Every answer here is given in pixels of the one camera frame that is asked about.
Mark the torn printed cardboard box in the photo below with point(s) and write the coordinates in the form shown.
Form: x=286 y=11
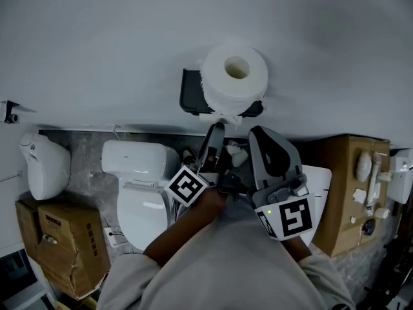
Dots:
x=71 y=237

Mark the person's light grey shirt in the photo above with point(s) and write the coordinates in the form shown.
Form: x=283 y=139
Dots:
x=226 y=270

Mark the white power strip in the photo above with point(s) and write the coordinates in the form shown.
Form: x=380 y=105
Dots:
x=110 y=237

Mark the person's left forearm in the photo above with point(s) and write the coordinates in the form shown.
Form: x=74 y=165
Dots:
x=180 y=231

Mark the black metal frame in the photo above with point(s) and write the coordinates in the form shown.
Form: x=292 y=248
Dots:
x=397 y=270

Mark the white wrapped oval object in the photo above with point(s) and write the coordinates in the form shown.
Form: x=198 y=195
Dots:
x=364 y=166

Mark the small white bottle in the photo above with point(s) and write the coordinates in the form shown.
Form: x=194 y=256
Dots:
x=50 y=239

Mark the white paper core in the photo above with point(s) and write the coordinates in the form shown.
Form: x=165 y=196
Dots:
x=209 y=118

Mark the yellow object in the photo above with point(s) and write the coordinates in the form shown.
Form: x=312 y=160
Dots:
x=87 y=303

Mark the white appliance with dark panel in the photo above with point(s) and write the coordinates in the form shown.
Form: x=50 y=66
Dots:
x=17 y=279

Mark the black toilet paper holder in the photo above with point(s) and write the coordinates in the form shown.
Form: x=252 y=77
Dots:
x=190 y=92

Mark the white cylindrical cap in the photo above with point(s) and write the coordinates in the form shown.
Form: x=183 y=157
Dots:
x=382 y=213

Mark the white urinal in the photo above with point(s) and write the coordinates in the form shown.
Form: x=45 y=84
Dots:
x=45 y=170

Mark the white fitting with green tip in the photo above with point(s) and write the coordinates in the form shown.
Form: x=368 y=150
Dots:
x=385 y=176

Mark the white boxy smart toilet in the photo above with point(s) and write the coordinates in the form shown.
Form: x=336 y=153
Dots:
x=319 y=179

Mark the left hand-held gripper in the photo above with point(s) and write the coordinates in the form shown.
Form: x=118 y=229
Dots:
x=185 y=186

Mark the thin metal wall rod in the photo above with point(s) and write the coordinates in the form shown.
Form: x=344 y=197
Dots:
x=9 y=177

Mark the person's right forearm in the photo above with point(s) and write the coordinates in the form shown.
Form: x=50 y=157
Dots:
x=295 y=249

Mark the large brown cardboard box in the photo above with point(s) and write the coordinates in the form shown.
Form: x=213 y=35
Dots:
x=335 y=189

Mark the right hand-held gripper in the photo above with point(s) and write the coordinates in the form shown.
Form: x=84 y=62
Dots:
x=297 y=218

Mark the white toilet with rounded tank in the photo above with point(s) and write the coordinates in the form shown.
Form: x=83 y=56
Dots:
x=138 y=205

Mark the black wall bracket with pipe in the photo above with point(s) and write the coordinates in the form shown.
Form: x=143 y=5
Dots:
x=13 y=118

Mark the dark blue round object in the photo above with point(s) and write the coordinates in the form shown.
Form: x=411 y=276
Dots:
x=369 y=227

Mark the white plastic drain pipe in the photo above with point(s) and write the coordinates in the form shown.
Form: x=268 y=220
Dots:
x=373 y=179

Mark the white toilet paper roll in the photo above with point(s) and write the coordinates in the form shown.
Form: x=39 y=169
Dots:
x=213 y=76

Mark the small crumpled white paper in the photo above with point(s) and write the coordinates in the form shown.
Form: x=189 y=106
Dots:
x=359 y=195

